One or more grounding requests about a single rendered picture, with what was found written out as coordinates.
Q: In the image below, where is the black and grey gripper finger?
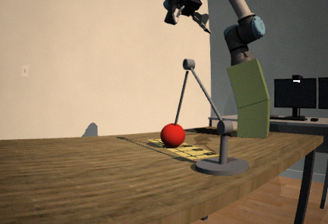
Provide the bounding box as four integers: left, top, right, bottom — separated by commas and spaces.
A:
191, 12, 211, 34
171, 5, 184, 24

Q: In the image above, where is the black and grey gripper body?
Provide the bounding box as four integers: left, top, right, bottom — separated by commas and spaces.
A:
175, 0, 203, 17

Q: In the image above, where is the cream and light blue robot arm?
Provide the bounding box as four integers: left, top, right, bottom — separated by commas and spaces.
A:
163, 0, 265, 66

